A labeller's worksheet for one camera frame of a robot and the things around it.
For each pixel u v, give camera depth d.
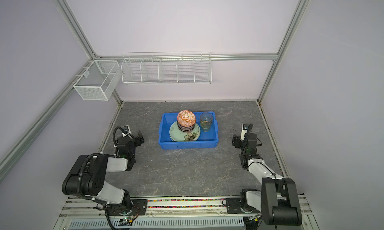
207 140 1.00
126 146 0.72
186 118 0.96
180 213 0.73
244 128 0.78
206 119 0.99
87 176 0.46
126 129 0.80
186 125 0.91
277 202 0.41
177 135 0.97
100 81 1.01
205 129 1.00
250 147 0.68
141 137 0.87
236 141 0.81
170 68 1.00
